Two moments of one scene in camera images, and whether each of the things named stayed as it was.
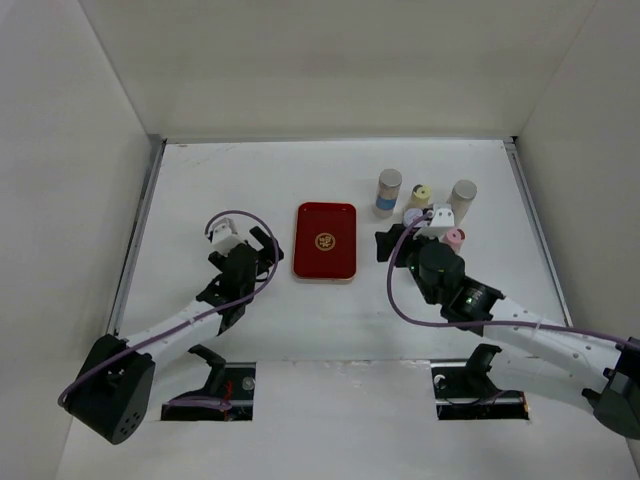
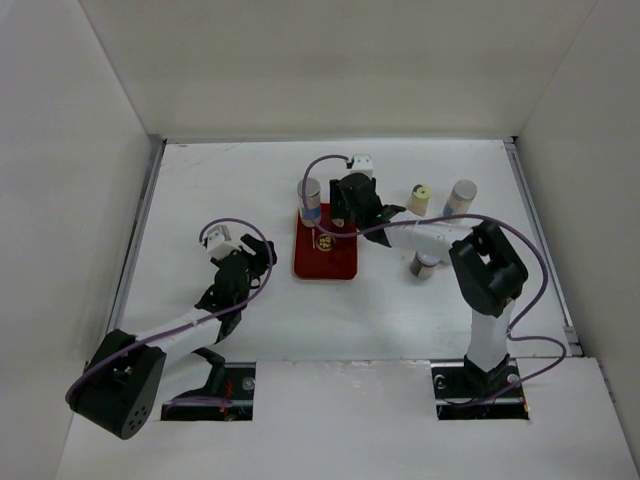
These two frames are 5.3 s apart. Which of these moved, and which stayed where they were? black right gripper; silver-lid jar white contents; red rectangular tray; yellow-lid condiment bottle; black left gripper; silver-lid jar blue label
Moved: silver-lid jar blue label; black right gripper
Stayed: silver-lid jar white contents; red rectangular tray; yellow-lid condiment bottle; black left gripper
